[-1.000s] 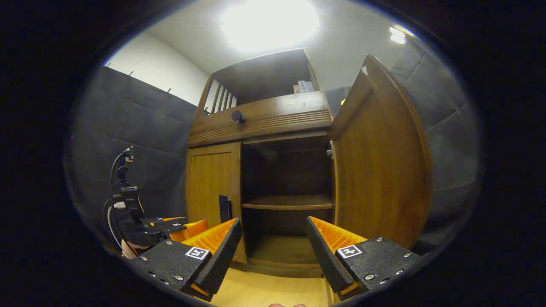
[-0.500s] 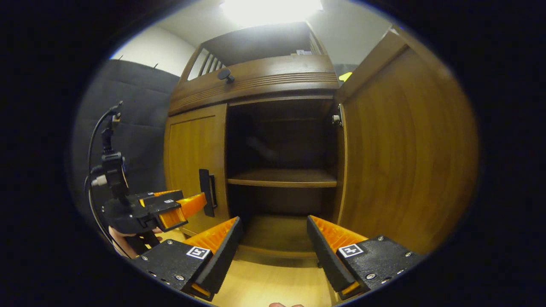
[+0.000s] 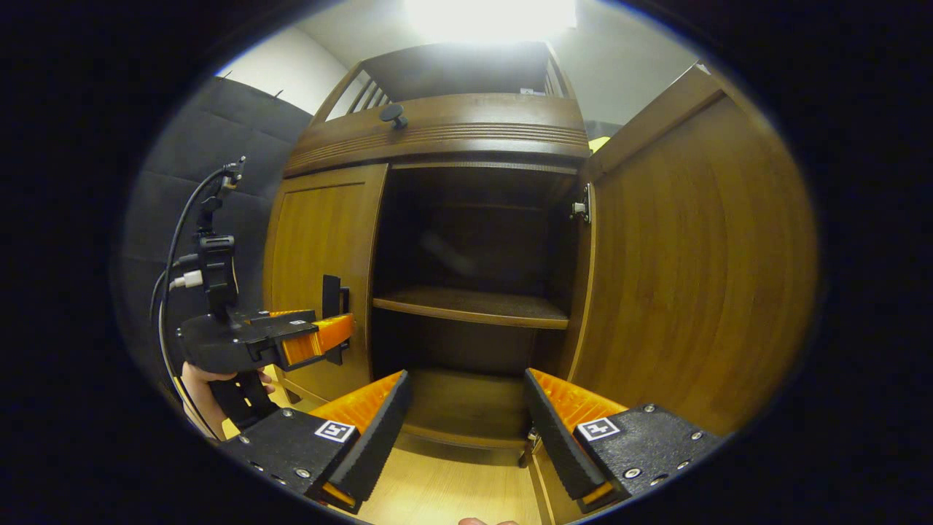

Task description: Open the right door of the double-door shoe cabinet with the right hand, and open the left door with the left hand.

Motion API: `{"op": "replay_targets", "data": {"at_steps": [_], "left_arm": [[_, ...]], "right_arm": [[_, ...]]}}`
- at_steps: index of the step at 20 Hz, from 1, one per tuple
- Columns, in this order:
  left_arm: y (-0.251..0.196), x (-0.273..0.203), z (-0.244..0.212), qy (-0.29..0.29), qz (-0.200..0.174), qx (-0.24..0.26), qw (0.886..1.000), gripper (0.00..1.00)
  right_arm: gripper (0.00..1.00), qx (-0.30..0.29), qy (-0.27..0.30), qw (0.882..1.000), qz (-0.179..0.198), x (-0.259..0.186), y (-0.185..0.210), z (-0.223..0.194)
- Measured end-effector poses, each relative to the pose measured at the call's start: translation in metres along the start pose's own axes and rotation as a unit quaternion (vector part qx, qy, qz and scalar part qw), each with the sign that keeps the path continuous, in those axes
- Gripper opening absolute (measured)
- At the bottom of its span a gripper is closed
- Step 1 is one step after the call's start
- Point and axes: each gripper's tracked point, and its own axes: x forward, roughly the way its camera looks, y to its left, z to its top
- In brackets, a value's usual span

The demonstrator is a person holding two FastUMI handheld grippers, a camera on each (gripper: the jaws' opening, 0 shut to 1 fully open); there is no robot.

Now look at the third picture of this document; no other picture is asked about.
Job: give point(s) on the metal door hinge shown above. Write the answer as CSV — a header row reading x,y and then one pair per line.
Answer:
x,y
581,208

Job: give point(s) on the black round drawer knob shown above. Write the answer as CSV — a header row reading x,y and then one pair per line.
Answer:
x,y
393,113

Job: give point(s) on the wooden cabinet shelf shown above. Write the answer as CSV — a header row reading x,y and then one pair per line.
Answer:
x,y
474,308

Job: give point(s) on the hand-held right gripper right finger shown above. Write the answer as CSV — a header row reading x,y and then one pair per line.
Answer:
x,y
561,437

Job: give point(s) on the brown wooden shoe cabinet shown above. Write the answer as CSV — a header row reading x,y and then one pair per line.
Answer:
x,y
452,135

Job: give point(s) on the brown wooden shoe cabinet door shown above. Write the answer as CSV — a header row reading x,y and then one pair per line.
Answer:
x,y
700,277
313,233

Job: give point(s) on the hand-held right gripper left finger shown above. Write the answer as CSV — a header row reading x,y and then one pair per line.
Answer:
x,y
375,430

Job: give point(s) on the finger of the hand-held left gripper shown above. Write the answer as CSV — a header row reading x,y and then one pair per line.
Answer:
x,y
328,335
284,318

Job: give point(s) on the large ceiling light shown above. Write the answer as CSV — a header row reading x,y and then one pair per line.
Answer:
x,y
488,18

